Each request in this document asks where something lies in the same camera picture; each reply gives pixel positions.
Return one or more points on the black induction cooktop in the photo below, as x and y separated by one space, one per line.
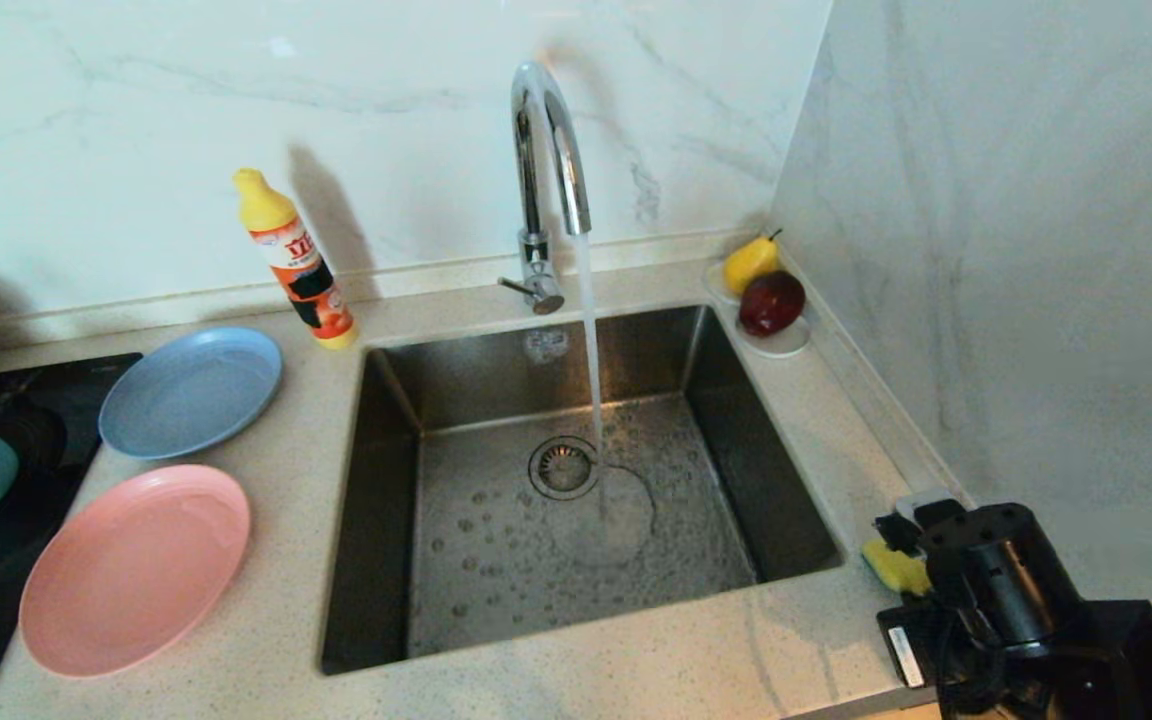
86 390

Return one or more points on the chrome gooseneck faucet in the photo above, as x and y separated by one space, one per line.
533 200

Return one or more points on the small white saucer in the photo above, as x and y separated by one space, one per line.
781 345
714 283

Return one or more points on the stainless steel sink basin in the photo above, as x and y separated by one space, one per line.
476 600

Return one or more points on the dark red apple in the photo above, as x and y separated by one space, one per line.
771 303

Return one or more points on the blue plastic plate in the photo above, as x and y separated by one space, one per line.
186 392

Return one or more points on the yellow pear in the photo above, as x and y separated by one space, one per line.
748 264

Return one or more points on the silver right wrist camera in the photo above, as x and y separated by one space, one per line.
926 505

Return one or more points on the pink plastic plate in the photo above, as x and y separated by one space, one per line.
131 575

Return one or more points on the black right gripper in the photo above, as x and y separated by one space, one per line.
1016 600

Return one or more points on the yellow green sponge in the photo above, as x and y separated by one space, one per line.
896 568

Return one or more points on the yellow-capped orange dish soap bottle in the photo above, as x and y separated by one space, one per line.
301 270

